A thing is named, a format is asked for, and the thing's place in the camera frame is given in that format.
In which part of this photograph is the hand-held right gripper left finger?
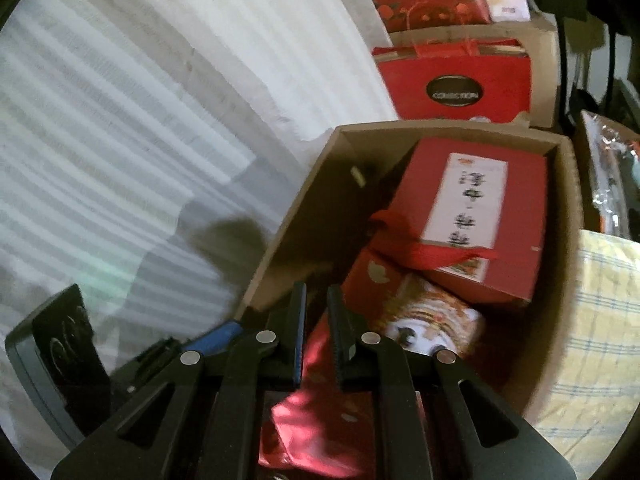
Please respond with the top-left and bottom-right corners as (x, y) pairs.
(50, 281), (308, 480)

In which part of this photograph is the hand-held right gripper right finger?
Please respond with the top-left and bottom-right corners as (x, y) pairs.
(326, 284), (578, 480)

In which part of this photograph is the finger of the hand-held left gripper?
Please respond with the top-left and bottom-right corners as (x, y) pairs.
(181, 320), (244, 362)

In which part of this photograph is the red plastic bag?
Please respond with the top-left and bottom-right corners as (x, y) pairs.
(257, 305), (431, 480)

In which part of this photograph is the red tiger print packet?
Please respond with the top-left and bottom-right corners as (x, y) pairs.
(345, 250), (488, 361)

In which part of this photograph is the red box with white label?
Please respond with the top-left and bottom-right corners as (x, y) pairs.
(372, 137), (551, 306)

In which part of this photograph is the white curtain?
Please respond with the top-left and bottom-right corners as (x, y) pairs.
(0, 0), (401, 461)

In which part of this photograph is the yellow plaid cloth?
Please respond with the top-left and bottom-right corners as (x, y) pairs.
(532, 230), (640, 461)

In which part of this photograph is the red Collection gift box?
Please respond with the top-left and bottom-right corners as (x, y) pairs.
(372, 39), (533, 123)

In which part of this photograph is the clear plastic wrapped package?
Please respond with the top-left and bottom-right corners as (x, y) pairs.
(580, 110), (640, 243)

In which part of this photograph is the large brown cardboard box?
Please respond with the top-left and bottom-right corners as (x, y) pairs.
(387, 15), (561, 128)

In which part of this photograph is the black speaker stand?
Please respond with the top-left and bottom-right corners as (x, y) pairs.
(556, 15), (575, 126)

